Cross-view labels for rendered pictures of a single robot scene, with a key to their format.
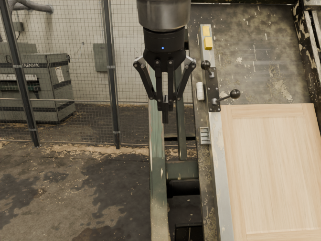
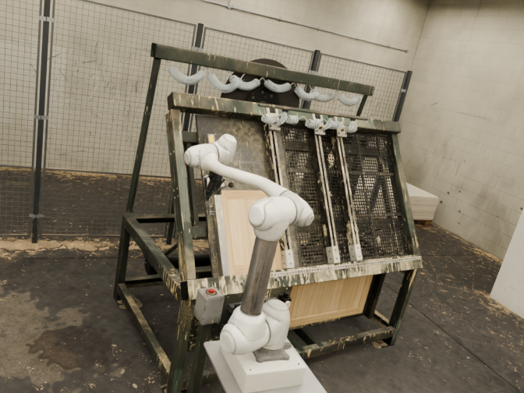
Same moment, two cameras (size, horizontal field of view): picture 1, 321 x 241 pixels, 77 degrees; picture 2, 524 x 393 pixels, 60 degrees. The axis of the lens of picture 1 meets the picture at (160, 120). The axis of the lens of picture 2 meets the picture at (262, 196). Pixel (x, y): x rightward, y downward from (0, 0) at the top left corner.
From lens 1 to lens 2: 216 cm
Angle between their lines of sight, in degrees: 30
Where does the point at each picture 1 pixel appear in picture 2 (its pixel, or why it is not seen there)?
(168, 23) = not seen: hidden behind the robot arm
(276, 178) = (251, 235)
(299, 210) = not seen: hidden behind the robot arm
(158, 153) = (186, 220)
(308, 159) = not seen: hidden behind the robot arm
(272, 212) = (248, 254)
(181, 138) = (195, 212)
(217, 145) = (219, 214)
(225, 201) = (224, 247)
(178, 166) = (194, 229)
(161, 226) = (191, 261)
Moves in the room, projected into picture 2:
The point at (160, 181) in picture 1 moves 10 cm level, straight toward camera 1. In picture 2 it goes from (189, 236) to (194, 242)
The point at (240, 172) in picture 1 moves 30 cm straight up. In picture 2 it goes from (231, 231) to (239, 189)
